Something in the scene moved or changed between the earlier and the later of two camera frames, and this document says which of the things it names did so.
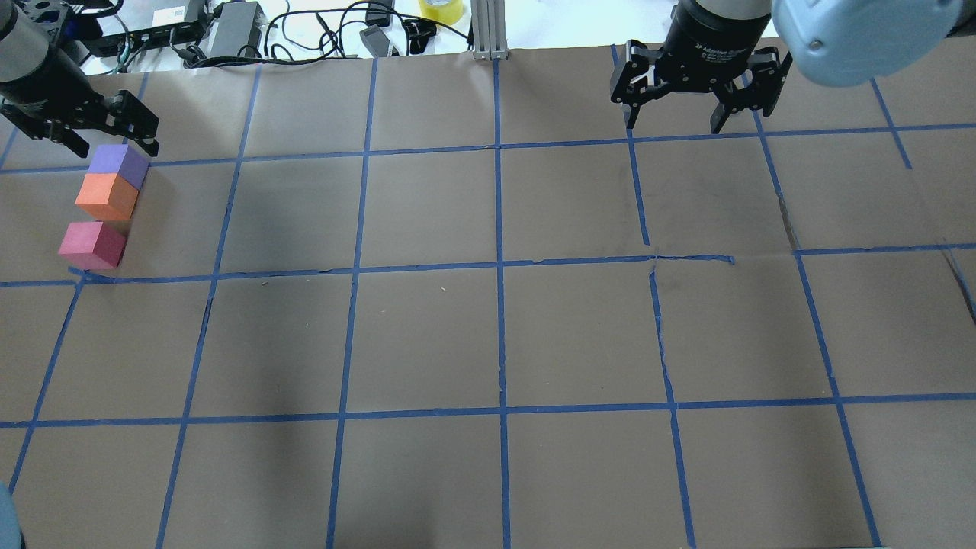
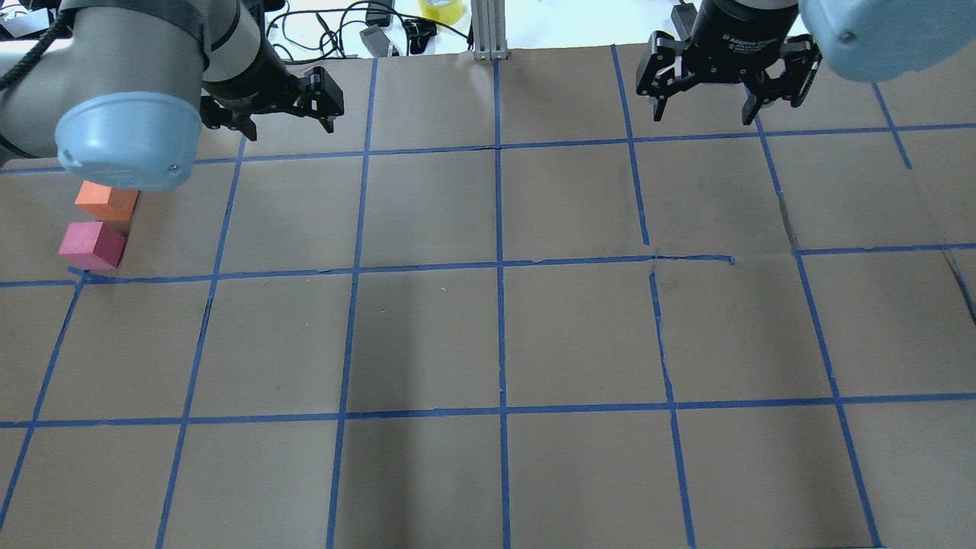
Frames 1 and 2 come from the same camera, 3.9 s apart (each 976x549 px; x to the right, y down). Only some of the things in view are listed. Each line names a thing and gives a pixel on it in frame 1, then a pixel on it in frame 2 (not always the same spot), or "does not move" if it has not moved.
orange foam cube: (107, 197) does not move
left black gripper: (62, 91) -> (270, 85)
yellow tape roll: (450, 14) does not move
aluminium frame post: (488, 21) does not move
